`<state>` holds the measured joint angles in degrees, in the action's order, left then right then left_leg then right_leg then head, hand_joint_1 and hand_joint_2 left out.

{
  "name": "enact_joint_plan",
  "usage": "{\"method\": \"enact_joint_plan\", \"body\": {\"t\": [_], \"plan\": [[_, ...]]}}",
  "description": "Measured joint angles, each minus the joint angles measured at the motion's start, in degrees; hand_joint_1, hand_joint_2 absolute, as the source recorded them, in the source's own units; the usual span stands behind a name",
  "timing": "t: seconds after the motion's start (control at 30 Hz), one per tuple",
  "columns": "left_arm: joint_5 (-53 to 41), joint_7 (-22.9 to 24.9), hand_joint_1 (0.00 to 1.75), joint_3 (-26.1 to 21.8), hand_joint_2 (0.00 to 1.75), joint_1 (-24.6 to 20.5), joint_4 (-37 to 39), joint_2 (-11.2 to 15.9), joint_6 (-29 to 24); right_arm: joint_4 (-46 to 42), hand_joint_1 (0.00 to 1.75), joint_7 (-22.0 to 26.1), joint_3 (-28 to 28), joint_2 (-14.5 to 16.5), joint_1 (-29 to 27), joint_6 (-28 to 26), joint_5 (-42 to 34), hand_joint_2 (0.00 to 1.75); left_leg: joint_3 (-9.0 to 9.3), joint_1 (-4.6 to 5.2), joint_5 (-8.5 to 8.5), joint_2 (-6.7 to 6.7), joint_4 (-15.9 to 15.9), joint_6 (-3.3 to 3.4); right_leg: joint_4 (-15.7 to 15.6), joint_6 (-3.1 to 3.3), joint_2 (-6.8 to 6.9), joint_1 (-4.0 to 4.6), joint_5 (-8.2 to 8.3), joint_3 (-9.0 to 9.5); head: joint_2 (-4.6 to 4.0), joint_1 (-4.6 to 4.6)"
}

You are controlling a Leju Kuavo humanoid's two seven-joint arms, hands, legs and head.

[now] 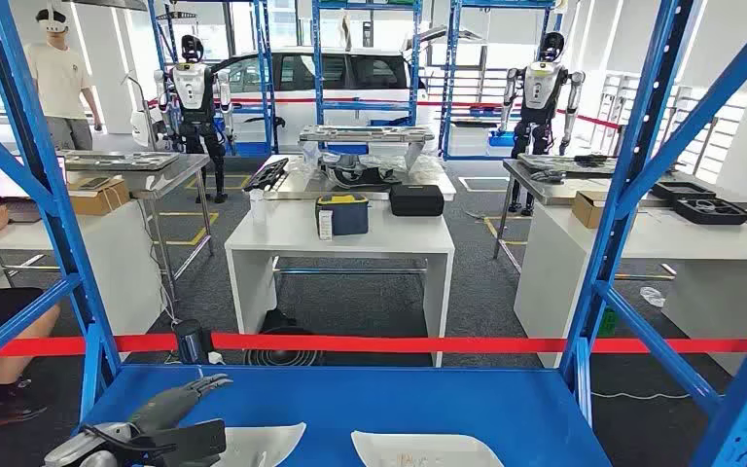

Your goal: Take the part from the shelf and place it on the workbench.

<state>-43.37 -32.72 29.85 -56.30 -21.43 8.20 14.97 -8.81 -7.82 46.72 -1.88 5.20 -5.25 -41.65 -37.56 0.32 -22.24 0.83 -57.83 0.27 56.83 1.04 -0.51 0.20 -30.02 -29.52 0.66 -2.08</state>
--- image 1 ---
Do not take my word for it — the white VR headset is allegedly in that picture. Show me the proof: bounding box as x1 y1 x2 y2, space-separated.
35 7 69 35

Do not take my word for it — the white table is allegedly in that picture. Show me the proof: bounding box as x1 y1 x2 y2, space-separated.
514 202 747 378
0 199 166 337
225 193 456 369

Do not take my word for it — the grey metal jig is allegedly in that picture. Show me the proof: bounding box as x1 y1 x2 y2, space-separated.
299 124 437 172
60 150 183 173
516 152 621 177

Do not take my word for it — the person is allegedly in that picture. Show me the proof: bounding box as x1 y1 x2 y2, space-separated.
0 204 63 427
23 3 104 153

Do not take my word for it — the blue yellow case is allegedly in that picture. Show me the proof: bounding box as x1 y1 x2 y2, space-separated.
313 193 371 237

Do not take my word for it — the white car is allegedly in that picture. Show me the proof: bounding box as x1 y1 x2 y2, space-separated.
208 25 478 156

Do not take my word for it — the laptop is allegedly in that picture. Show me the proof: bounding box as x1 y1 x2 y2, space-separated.
0 154 69 225

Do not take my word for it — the black ribbed round object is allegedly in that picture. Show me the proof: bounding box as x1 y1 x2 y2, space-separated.
243 308 325 368

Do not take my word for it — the black plastic tray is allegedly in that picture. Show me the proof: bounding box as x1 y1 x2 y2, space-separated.
649 181 718 201
672 196 747 227

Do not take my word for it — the white metal railing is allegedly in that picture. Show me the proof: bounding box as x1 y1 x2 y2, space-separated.
588 70 747 185

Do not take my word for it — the blue metal shelf rack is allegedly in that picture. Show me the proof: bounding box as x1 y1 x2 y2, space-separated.
148 0 278 158
311 0 424 126
438 0 558 162
0 0 747 467

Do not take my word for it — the white floor cable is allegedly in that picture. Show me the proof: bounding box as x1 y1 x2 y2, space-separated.
590 388 726 402

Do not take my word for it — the black case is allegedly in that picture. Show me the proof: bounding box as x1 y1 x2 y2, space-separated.
388 184 445 219

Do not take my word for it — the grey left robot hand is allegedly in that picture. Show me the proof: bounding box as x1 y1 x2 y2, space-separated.
126 374 234 467

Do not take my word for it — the cardboard box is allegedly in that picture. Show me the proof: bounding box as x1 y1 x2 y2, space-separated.
572 190 612 231
67 177 132 218

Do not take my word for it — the black stanchion post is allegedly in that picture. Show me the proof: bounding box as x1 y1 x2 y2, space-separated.
172 318 215 367

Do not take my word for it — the white curved plastic part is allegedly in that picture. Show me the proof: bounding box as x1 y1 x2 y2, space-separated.
215 421 307 467
350 430 506 467

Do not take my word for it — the red barrier tape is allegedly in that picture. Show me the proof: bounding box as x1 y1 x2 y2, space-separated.
0 332 747 360
146 94 623 131

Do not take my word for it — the black car trim part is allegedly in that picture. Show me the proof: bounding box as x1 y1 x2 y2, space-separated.
242 158 290 194

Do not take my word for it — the black white humanoid robot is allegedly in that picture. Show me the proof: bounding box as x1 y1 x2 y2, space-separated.
153 33 236 205
497 30 587 217

